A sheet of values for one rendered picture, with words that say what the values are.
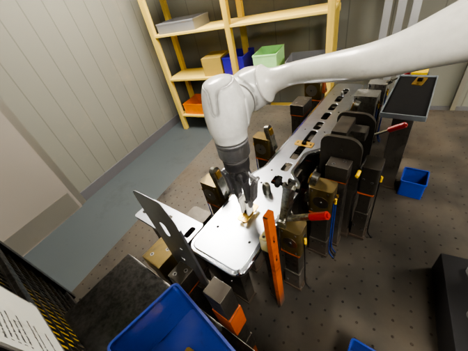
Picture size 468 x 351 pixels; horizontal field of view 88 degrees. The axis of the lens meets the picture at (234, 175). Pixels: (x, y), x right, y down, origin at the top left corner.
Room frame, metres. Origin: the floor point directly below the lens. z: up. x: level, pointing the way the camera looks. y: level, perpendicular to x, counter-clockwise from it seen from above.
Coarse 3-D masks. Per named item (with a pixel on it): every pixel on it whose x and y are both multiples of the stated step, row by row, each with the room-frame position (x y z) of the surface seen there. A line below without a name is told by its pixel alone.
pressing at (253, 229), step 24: (336, 96) 1.26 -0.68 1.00; (312, 120) 1.07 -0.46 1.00; (336, 120) 1.01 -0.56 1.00; (288, 144) 0.91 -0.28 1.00; (264, 168) 0.79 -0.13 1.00; (216, 216) 0.59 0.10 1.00; (192, 240) 0.51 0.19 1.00; (216, 240) 0.49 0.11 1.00; (240, 240) 0.46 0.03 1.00; (216, 264) 0.40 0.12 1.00; (240, 264) 0.38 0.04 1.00
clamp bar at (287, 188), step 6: (276, 180) 0.46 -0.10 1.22; (288, 180) 0.45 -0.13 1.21; (294, 180) 0.45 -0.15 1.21; (276, 186) 0.45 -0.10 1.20; (282, 186) 0.45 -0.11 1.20; (288, 186) 0.43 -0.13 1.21; (294, 186) 0.43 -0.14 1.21; (282, 192) 0.44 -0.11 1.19; (288, 192) 0.42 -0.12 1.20; (294, 192) 0.42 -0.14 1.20; (282, 198) 0.44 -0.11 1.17; (288, 198) 0.42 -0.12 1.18; (282, 204) 0.44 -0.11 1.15; (288, 204) 0.43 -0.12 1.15; (282, 210) 0.44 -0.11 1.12; (288, 210) 0.44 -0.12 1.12; (282, 216) 0.44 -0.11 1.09
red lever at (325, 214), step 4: (312, 212) 0.40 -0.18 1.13; (316, 212) 0.39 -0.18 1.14; (320, 212) 0.38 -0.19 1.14; (324, 212) 0.38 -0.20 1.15; (328, 212) 0.38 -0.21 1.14; (288, 216) 0.45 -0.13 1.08; (292, 216) 0.44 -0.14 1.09; (296, 216) 0.43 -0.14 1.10; (300, 216) 0.42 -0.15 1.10; (304, 216) 0.41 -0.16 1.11; (308, 216) 0.40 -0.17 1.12; (312, 216) 0.39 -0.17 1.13; (316, 216) 0.38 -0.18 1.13; (320, 216) 0.37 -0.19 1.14; (324, 216) 0.37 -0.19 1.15; (328, 216) 0.37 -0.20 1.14; (288, 220) 0.44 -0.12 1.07; (292, 220) 0.43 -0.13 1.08; (296, 220) 0.42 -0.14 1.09; (300, 220) 0.41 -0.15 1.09; (304, 220) 0.40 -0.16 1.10; (308, 220) 0.40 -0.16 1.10; (312, 220) 0.39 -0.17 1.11; (316, 220) 0.38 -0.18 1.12; (320, 220) 0.37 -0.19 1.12
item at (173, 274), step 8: (184, 264) 0.37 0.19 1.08; (176, 272) 0.36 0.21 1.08; (184, 272) 0.35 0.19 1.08; (192, 272) 0.35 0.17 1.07; (176, 280) 0.33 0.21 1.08; (184, 280) 0.33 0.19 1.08; (192, 280) 0.34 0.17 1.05; (184, 288) 0.32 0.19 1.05; (192, 288) 0.34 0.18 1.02; (192, 296) 0.33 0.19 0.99; (200, 296) 0.34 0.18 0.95; (200, 304) 0.33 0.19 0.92; (208, 304) 0.35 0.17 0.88; (208, 312) 0.34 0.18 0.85; (216, 320) 0.34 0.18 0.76
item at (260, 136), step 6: (258, 132) 1.00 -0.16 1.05; (264, 132) 0.99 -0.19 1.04; (258, 138) 0.96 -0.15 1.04; (264, 138) 0.94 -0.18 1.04; (258, 144) 0.95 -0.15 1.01; (264, 144) 0.93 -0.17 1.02; (258, 150) 0.96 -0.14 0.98; (264, 150) 0.93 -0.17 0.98; (270, 150) 0.92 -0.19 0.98; (258, 156) 0.96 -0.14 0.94; (264, 156) 0.94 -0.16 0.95; (270, 156) 0.92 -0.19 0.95; (258, 162) 0.97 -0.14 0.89; (264, 162) 0.95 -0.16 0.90
